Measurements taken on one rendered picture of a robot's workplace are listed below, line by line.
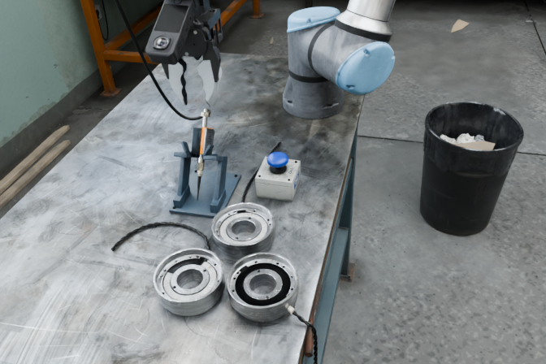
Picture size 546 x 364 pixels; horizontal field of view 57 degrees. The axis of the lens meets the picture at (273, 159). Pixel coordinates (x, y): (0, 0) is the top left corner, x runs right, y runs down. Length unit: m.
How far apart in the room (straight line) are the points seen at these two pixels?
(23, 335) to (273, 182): 0.46
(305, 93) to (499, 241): 1.19
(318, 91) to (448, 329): 0.96
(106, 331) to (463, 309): 1.31
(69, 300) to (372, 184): 1.64
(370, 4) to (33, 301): 0.77
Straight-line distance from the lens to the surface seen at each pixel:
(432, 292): 1.87
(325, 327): 1.44
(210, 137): 0.91
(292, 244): 0.85
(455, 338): 1.77
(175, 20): 0.78
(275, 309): 0.72
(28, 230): 1.01
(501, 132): 2.07
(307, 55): 1.09
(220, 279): 0.75
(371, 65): 1.00
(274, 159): 0.91
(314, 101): 1.15
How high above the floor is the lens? 1.41
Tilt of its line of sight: 36 degrees down
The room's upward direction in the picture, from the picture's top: 3 degrees counter-clockwise
